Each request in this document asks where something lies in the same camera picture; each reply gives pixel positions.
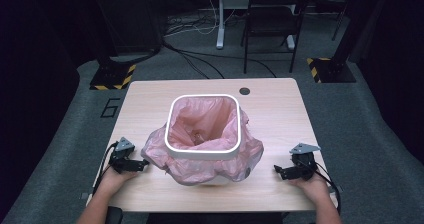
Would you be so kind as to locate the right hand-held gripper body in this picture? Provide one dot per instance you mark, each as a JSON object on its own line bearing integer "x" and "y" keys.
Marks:
{"x": 305, "y": 160}

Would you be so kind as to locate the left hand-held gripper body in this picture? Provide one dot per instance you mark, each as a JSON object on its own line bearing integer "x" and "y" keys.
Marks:
{"x": 120, "y": 154}

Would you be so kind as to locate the pink plastic trash bag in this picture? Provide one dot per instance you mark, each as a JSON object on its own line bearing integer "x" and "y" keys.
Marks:
{"x": 200, "y": 170}

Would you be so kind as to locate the white trash bin with face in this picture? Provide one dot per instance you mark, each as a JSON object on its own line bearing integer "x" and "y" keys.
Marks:
{"x": 213, "y": 183}

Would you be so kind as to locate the person's left hand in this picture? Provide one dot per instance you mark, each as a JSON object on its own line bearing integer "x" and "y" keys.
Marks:
{"x": 113, "y": 182}

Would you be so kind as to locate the person's right hand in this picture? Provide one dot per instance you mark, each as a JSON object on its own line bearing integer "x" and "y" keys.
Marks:
{"x": 311, "y": 189}

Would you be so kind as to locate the black tape floor marking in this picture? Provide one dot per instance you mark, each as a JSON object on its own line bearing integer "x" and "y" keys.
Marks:
{"x": 110, "y": 108}

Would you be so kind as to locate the black office chair armrest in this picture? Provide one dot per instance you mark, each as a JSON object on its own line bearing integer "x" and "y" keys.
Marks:
{"x": 115, "y": 215}

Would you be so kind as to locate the black stand with striped base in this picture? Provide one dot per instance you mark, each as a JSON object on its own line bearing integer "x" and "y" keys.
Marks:
{"x": 333, "y": 72}
{"x": 110, "y": 77}

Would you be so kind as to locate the person's black clothing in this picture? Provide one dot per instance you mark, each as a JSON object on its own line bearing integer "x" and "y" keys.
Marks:
{"x": 213, "y": 219}

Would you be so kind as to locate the dark round table grommet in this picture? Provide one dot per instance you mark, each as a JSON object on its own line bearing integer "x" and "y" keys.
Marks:
{"x": 244, "y": 91}

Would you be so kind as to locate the black curtain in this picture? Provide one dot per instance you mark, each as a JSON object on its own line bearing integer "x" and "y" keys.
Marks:
{"x": 33, "y": 84}
{"x": 400, "y": 67}

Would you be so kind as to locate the black panel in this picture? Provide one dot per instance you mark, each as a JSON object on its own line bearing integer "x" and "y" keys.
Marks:
{"x": 133, "y": 17}

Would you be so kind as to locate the black folding chair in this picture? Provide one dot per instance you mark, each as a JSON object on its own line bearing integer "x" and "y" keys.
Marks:
{"x": 271, "y": 17}

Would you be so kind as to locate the white desk frame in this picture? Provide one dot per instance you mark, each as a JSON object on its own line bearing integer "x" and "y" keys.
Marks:
{"x": 220, "y": 17}

